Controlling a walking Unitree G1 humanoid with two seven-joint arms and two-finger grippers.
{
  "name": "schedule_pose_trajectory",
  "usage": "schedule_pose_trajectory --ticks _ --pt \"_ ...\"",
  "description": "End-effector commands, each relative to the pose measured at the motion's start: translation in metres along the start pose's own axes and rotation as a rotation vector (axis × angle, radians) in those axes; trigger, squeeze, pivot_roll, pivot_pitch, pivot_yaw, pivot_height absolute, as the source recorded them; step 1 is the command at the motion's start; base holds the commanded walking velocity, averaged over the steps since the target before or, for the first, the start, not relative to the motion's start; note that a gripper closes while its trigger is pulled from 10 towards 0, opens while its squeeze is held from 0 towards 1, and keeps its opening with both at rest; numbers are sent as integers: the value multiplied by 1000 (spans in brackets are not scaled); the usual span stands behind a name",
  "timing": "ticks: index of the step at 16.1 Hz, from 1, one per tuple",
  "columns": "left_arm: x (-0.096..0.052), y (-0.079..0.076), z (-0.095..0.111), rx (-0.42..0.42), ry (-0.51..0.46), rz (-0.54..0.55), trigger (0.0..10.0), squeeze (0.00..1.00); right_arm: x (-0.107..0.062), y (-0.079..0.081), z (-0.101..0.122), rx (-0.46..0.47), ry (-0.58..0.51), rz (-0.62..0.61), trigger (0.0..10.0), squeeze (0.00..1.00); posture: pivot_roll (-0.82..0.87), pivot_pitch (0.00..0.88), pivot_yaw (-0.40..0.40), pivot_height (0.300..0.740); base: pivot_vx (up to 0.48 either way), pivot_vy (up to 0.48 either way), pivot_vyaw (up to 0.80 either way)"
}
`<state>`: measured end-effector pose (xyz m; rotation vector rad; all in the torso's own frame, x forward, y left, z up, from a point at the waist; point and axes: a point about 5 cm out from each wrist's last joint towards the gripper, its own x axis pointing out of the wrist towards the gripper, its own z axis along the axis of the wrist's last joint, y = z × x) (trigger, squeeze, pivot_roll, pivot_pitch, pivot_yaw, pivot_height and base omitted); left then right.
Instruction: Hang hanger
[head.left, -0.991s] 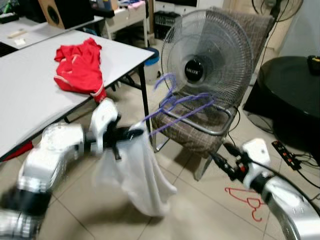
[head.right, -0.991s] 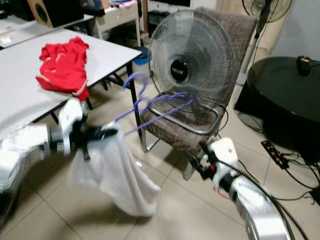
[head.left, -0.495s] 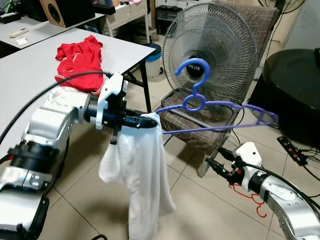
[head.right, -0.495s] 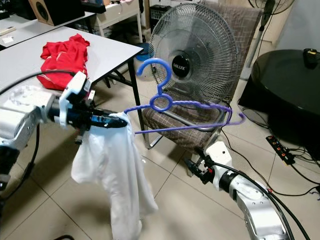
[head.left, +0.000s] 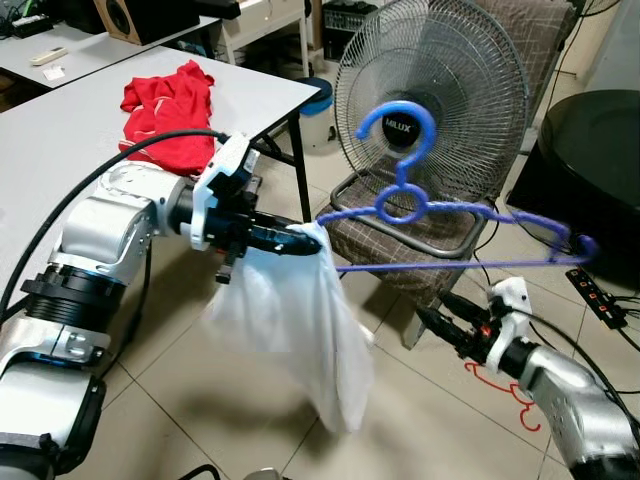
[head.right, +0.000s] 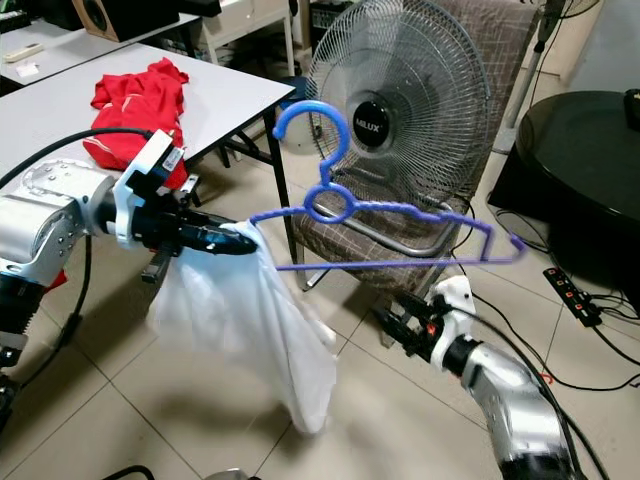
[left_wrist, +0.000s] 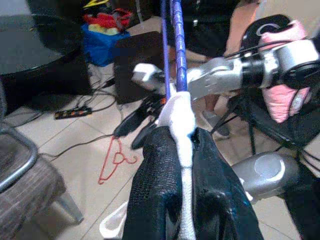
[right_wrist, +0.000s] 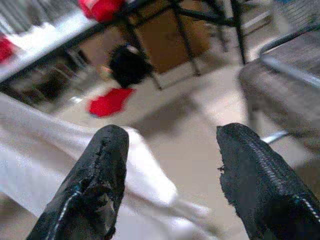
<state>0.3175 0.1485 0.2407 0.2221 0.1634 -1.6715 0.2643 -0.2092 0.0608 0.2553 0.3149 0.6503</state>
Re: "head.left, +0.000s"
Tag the black round table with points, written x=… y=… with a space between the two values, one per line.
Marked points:
x=590 y=150

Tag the white table black legs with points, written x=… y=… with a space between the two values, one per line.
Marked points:
x=60 y=130

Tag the blue plastic hanger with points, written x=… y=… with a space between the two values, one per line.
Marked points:
x=428 y=130

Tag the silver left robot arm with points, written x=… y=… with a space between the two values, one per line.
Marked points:
x=110 y=220

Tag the black power strip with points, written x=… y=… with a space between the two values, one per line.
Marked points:
x=598 y=298

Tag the small white card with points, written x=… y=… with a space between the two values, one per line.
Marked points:
x=53 y=72

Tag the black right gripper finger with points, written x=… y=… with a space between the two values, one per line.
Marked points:
x=462 y=315
x=445 y=330

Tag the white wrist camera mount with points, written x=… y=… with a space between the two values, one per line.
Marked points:
x=225 y=165
x=510 y=300

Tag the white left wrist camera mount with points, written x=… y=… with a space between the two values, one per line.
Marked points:
x=225 y=165

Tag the white desk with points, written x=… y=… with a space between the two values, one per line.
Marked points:
x=110 y=55

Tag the white remote control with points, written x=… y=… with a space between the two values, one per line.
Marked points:
x=50 y=56

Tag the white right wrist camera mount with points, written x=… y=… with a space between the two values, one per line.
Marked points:
x=510 y=300

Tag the wooden speaker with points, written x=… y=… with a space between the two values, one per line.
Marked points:
x=150 y=20

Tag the red plastic hanger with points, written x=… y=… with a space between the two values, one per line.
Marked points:
x=500 y=385

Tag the blue lidded bin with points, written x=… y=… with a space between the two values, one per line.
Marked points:
x=318 y=100

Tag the red garment white trim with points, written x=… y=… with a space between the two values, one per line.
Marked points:
x=165 y=110

